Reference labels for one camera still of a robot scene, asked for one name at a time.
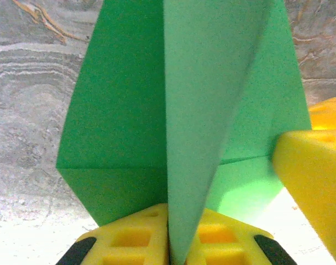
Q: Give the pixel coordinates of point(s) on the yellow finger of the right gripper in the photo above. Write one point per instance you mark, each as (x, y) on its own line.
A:
(317, 179)
(331, 113)

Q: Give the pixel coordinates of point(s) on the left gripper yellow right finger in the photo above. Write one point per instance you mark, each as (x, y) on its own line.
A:
(234, 243)

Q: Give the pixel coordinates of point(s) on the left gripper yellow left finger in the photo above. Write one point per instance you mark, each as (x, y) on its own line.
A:
(140, 243)

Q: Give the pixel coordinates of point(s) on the green paper sheet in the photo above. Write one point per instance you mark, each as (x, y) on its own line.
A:
(184, 110)

